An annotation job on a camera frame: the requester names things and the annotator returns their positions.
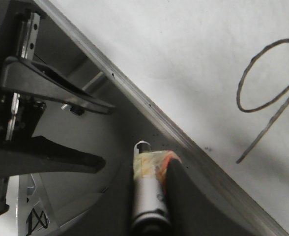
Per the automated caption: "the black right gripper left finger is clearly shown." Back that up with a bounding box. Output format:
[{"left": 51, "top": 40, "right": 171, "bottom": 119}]
[{"left": 0, "top": 57, "right": 115, "bottom": 115}]

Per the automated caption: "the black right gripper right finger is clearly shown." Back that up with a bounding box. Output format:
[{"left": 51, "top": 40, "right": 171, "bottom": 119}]
[{"left": 0, "top": 136, "right": 106, "bottom": 177}]

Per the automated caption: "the white whiteboard marker pen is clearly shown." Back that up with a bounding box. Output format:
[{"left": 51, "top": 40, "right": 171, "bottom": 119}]
[{"left": 131, "top": 141, "right": 172, "bottom": 236}]

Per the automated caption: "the red magnet taped to marker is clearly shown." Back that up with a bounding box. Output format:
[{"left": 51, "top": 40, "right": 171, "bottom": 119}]
[{"left": 157, "top": 150, "right": 182, "bottom": 191}]

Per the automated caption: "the white whiteboard surface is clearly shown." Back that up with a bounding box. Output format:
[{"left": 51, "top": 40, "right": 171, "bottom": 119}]
[{"left": 38, "top": 0, "right": 289, "bottom": 236}]

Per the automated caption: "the aluminium whiteboard tray rail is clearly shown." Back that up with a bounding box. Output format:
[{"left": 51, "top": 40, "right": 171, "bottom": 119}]
[{"left": 37, "top": 0, "right": 287, "bottom": 236}]

